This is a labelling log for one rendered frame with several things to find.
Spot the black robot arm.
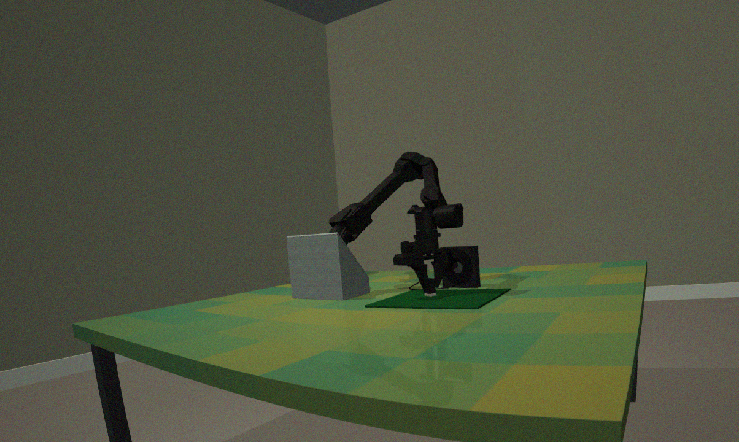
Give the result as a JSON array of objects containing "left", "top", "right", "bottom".
[{"left": 328, "top": 152, "right": 463, "bottom": 245}]

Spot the black cable with plug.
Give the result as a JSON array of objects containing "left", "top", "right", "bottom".
[{"left": 409, "top": 275, "right": 458, "bottom": 294}]

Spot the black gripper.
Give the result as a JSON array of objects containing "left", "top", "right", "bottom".
[{"left": 393, "top": 229, "right": 463, "bottom": 290}]

